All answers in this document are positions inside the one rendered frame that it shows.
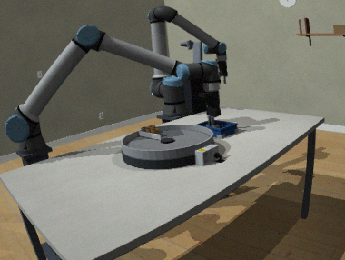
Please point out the grey jointed stand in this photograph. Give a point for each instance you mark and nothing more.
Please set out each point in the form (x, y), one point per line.
(196, 48)

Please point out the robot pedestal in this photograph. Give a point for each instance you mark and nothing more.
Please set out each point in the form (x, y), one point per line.
(30, 155)
(169, 118)

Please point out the grey turntable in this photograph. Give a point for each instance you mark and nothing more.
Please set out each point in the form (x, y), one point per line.
(151, 154)

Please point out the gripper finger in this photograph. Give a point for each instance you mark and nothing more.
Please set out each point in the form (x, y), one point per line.
(211, 118)
(225, 79)

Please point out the dark brown book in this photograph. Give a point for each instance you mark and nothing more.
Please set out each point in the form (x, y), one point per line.
(306, 25)

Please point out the grey corner guide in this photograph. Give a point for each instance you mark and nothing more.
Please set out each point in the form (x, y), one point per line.
(219, 136)

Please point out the black box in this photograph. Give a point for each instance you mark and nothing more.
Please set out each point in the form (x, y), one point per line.
(198, 104)

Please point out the white wall clock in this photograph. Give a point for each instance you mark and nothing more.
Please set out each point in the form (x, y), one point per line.
(287, 3)

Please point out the wooden wall shelf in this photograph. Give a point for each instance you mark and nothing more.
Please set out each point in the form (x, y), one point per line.
(320, 34)

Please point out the white wall outlet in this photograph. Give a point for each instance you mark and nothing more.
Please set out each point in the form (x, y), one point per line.
(40, 74)
(101, 115)

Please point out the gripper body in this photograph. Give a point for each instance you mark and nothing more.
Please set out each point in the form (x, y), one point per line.
(224, 69)
(213, 103)

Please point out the tan box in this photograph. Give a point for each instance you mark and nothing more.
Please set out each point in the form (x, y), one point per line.
(339, 29)

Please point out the white control box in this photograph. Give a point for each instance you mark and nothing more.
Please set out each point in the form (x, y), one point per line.
(205, 155)

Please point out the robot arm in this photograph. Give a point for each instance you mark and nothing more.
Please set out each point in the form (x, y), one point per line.
(51, 78)
(193, 30)

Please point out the blue crate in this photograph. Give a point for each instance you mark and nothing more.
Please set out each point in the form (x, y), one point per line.
(225, 129)

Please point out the white table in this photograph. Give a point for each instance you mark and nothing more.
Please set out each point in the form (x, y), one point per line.
(121, 197)

